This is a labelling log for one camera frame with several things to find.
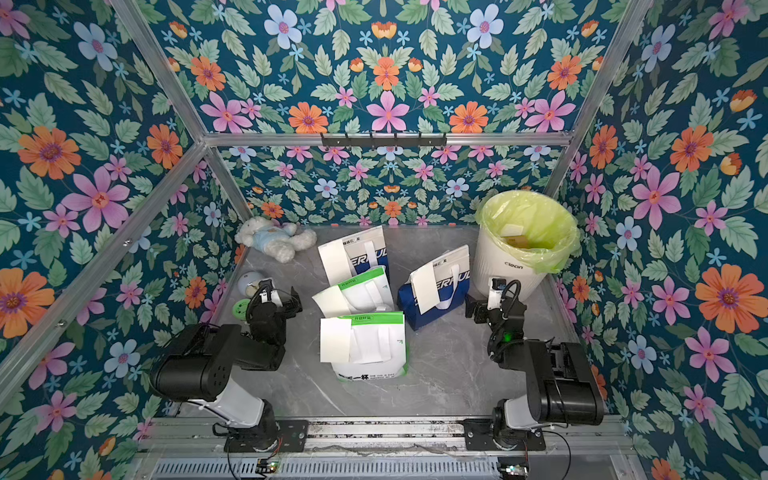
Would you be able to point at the green white bag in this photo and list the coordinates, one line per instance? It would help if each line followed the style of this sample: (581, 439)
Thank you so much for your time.
(368, 292)
(378, 347)

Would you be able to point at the front green white bag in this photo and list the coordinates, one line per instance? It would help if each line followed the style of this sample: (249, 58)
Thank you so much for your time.
(378, 347)

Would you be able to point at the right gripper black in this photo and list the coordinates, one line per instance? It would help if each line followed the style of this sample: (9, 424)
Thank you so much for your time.
(482, 308)

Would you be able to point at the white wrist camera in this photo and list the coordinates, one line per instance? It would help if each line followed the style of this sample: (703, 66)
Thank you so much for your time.
(269, 294)
(496, 292)

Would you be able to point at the right blue white bag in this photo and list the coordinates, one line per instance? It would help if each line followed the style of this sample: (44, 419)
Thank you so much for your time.
(452, 273)

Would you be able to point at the middle green white bag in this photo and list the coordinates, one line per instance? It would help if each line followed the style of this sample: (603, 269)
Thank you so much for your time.
(368, 292)

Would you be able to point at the white blue plush bear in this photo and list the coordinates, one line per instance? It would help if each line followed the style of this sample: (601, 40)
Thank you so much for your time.
(281, 242)

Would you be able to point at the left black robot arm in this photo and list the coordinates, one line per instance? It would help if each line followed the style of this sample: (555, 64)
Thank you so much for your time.
(197, 365)

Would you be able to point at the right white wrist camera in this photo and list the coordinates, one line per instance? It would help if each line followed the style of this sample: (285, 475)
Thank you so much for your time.
(496, 292)

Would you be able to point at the blue white bag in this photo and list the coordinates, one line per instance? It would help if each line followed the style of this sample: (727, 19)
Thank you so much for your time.
(452, 273)
(367, 249)

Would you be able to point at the rear blue white bag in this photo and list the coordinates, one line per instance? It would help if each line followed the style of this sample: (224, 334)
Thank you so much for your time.
(367, 249)

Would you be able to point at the white trash bin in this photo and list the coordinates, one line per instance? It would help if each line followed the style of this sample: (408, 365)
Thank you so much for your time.
(510, 264)

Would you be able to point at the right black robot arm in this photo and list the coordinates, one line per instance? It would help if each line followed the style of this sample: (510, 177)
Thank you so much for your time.
(560, 387)

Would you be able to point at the bag white receipt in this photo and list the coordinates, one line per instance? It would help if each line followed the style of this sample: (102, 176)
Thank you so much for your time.
(335, 339)
(424, 286)
(332, 302)
(336, 263)

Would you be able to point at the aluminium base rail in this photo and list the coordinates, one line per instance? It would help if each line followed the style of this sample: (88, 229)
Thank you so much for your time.
(443, 435)

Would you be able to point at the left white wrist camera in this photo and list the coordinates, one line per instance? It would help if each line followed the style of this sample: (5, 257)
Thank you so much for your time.
(269, 294)

